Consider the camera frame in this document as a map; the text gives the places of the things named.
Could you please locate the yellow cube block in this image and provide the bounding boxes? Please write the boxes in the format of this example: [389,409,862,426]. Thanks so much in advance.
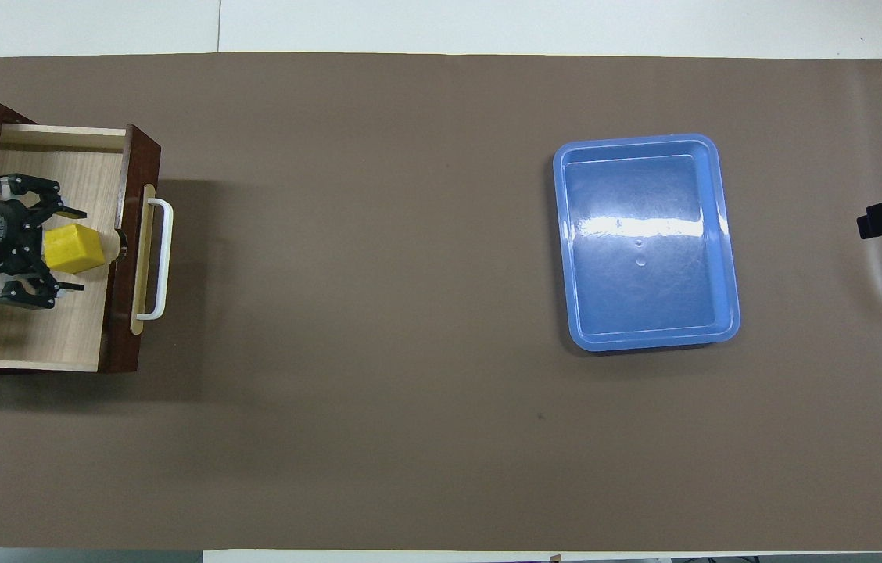
[44,223,108,275]

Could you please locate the light wood drawer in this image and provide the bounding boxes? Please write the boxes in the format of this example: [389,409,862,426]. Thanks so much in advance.
[0,121,163,378]

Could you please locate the white drawer handle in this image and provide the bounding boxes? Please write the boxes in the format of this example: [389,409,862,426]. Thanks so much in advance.
[134,197,174,321]

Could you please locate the blue plastic tray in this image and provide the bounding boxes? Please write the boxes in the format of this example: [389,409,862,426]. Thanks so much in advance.
[552,133,742,353]

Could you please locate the brown paper table mat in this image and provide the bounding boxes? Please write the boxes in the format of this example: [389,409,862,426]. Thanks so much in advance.
[0,52,882,553]

